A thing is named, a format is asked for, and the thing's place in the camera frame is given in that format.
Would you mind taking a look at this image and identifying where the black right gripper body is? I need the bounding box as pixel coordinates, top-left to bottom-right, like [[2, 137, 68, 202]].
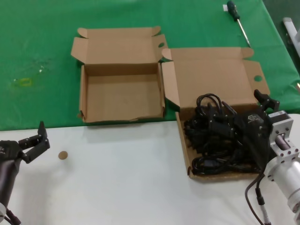
[[243, 107, 272, 162]]

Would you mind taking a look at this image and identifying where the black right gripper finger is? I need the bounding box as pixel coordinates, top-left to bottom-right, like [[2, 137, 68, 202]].
[[254, 89, 279, 115], [208, 113, 244, 136]]

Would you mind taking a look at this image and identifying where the white grey metal post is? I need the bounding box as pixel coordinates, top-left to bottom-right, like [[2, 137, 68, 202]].
[[282, 16, 300, 59]]

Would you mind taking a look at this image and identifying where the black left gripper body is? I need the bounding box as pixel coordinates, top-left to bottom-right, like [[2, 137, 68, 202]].
[[0, 140, 24, 163]]

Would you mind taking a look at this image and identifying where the green handled screwdriver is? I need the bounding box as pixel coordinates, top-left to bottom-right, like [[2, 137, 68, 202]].
[[226, 0, 251, 47]]

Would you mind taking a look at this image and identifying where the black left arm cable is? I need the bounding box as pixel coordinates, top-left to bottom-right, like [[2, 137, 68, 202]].
[[0, 207, 22, 225]]

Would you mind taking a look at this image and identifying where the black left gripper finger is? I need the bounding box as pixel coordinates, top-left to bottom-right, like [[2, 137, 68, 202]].
[[23, 140, 50, 164], [18, 121, 47, 149]]

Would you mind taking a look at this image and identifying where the green table cloth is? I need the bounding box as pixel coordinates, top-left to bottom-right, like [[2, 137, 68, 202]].
[[0, 0, 300, 131]]

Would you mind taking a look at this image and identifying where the open brown cardboard box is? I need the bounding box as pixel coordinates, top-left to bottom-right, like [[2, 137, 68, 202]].
[[161, 46, 270, 180]]

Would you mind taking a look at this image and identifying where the cardboard box with torn edge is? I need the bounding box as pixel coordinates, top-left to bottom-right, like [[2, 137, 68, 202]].
[[71, 26, 169, 123]]

